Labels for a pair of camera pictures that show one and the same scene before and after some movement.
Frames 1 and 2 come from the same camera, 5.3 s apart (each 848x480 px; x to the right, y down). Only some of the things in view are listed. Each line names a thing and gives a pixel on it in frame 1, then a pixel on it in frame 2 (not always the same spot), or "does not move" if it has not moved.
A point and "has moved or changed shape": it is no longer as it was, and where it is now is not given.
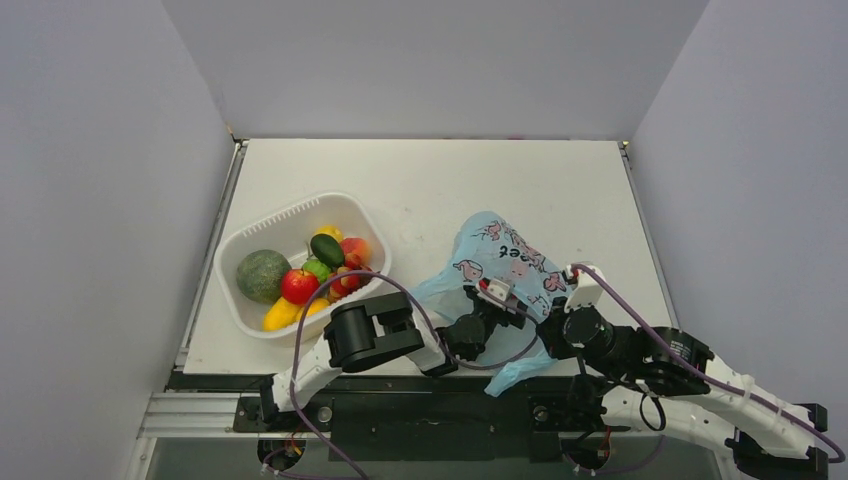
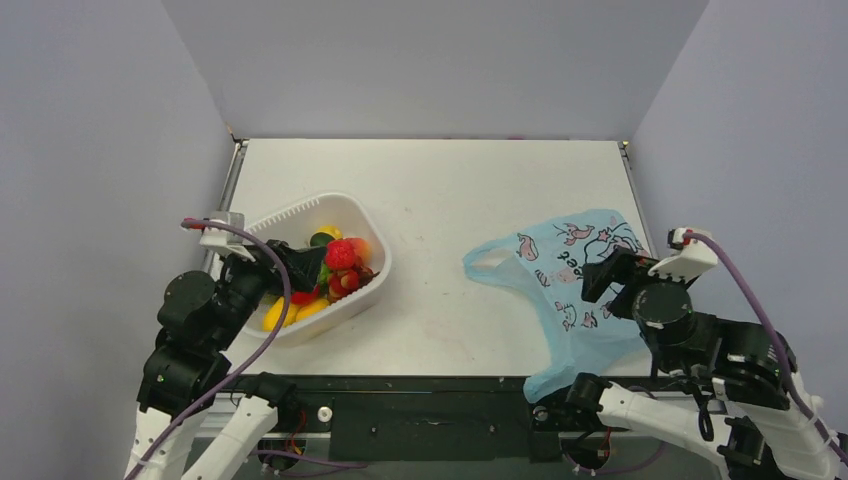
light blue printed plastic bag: [499, 284] has moved or changed shape
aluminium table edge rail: [653, 242] does not move
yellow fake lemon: [332, 230] does not move
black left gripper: [514, 318] to [303, 264]
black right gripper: [553, 317] to [622, 277]
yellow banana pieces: [284, 313] does not move
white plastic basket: [290, 233] does not move
